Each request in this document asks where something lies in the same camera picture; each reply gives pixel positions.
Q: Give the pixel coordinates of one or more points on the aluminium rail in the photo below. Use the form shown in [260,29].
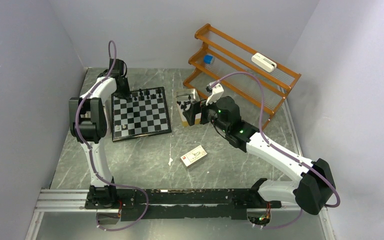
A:
[74,200]

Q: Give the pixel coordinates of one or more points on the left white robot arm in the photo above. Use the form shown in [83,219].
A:
[89,125]

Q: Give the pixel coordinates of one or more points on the white device on rack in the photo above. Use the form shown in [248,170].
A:
[264,62]

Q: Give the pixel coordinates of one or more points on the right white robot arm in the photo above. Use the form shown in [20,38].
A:
[311,183]

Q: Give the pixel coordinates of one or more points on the black rook corner board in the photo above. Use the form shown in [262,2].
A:
[159,92]

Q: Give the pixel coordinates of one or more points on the black mounting base plate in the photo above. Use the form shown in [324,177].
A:
[232,203]

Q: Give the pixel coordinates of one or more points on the blue block on rack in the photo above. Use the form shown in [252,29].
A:
[208,59]

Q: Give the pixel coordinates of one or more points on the tin box black pieces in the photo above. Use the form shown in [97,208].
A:
[184,100]

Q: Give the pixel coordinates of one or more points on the black white chessboard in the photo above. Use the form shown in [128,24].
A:
[142,117]

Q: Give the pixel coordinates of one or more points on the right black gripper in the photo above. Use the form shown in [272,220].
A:
[196,107]

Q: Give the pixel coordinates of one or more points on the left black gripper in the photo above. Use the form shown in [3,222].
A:
[125,94]

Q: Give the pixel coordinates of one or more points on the white red card box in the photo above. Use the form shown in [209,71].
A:
[193,156]

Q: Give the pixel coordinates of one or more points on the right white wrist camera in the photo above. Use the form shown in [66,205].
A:
[216,93]

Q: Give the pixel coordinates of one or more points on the orange wooden rack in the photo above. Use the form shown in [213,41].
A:
[261,88]

